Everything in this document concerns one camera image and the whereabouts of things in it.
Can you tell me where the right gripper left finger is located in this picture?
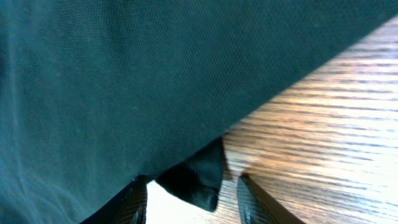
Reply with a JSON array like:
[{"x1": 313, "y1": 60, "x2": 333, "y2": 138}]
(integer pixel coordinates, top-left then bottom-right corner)
[{"x1": 81, "y1": 175, "x2": 147, "y2": 224}]

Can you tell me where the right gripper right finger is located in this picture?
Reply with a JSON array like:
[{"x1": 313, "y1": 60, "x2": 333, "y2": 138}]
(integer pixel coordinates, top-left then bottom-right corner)
[{"x1": 236, "y1": 174, "x2": 304, "y2": 224}]

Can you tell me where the black t-shirt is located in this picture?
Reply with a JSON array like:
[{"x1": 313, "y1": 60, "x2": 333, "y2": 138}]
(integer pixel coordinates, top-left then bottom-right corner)
[{"x1": 1, "y1": 0, "x2": 397, "y2": 223}]

